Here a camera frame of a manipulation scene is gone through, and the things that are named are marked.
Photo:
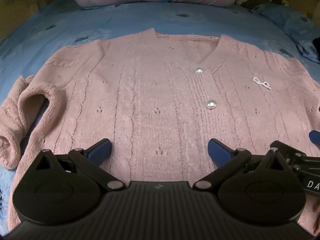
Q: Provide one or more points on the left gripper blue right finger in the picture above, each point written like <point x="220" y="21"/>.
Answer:
<point x="221" y="154"/>

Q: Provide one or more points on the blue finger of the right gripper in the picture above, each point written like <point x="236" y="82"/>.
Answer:
<point x="315" y="137"/>

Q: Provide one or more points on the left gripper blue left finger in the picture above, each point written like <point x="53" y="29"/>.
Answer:
<point x="97" y="153"/>

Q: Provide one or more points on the pink knit cardigan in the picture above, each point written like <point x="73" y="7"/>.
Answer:
<point x="159" y="99"/>

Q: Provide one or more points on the blue dandelion pillow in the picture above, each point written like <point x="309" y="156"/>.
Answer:
<point x="301" y="30"/>

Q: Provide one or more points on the blue dandelion bed sheet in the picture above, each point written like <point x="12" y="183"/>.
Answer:
<point x="64" y="23"/>

